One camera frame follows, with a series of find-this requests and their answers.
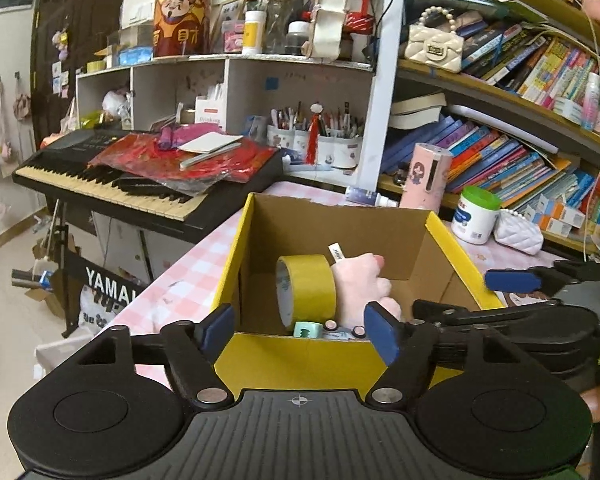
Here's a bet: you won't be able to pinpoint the dark door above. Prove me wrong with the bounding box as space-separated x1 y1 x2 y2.
32 0 131 136

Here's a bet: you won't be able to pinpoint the thick white-paged books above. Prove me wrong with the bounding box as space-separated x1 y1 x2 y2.
390 91 448 130

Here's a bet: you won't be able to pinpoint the bunch of pens and brushes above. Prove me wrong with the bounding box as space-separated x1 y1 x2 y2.
270 102 363 141

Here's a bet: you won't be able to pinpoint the row of leaning books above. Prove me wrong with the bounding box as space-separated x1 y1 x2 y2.
382 115 581 211

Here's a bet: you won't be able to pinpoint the row of upright books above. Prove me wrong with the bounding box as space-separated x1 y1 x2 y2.
460 15 600 126

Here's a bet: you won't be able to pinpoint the white plastic bag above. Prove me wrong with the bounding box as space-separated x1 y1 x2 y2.
102 89 131 121

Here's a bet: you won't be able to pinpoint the cream quilted handbag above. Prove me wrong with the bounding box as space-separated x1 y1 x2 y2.
404 6 465 73

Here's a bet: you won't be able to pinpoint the black electronic keyboard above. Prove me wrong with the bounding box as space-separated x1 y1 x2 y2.
12 127 285 243

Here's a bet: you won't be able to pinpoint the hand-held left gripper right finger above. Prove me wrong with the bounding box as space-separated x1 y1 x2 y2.
363 302 524 408

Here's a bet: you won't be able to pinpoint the red white card box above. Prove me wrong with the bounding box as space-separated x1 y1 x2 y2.
195 95 226 128

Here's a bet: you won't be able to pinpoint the large pink plush pig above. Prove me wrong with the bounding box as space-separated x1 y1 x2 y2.
326 242 408 328

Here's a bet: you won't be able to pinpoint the yellow cardboard box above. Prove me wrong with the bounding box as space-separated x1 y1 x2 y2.
211 192 508 403

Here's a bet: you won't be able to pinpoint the stack of orange white boxes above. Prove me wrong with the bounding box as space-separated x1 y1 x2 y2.
525 192 588 236

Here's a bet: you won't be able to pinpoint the red shiny cloth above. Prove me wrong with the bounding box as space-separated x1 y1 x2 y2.
87 132 281 196

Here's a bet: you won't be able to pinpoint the red tassel ornament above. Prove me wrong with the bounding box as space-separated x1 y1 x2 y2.
307 102 326 165

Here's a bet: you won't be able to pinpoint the pink patterned box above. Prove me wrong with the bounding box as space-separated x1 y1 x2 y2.
222 20 246 53

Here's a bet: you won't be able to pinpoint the pink cartoon humidifier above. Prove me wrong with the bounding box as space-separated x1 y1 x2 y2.
399 142 453 211

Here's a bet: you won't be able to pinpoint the white quilted pouch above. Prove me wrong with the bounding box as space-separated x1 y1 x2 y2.
495 208 544 256

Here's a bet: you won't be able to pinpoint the black keyboard stand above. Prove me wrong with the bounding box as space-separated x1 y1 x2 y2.
12 200 153 338

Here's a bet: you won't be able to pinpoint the blue packet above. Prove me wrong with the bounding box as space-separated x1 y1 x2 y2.
117 46 153 66

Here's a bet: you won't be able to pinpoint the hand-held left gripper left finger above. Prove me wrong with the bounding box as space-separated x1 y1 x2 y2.
75 304 237 409

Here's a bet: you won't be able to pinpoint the magenta cloth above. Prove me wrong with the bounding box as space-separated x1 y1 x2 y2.
155 125 216 153

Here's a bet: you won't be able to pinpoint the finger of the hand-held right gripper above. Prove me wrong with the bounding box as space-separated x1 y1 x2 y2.
484 259 600 297
412 299 562 329

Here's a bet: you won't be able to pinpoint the yellow tape roll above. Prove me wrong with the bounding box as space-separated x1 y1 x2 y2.
275 254 337 336

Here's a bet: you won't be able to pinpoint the white decorative holder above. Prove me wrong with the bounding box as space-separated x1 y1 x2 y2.
312 0 348 61

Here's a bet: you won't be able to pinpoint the grey notebook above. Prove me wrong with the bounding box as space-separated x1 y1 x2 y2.
180 141 241 170

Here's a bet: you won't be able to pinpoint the purple white tube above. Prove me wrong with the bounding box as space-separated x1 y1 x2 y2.
345 186 398 207

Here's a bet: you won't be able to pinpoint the white bottle yellow label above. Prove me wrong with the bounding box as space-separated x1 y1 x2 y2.
242 10 266 56

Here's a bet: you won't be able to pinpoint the grey-blue toy car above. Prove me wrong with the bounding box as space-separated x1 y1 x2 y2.
324 319 368 341

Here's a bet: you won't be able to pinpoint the white jar green lid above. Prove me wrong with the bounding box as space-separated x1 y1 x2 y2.
451 186 502 246

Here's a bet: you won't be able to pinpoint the white shelf unit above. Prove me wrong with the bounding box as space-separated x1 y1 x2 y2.
75 54 376 181

